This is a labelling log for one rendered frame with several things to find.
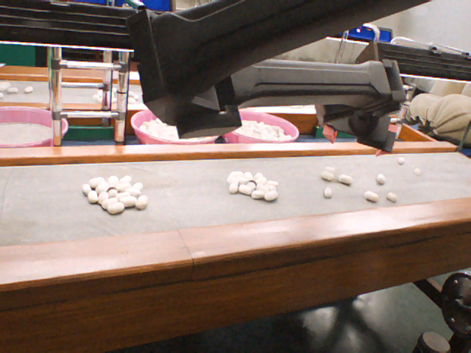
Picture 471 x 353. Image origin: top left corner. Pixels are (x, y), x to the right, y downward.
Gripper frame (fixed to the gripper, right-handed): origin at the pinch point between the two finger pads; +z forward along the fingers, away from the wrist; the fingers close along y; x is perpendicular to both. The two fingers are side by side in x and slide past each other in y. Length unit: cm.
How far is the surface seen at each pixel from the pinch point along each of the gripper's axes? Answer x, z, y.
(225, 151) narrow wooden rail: -2.2, 17.1, -32.3
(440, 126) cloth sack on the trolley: 188, 229, 63
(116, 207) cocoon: -33, -7, -39
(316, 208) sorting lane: -11.8, 12.4, -4.2
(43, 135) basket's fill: -19, 7, -78
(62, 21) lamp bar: -11, -32, -53
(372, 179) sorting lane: 9.6, 30.1, 7.4
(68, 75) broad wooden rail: 16, 32, -106
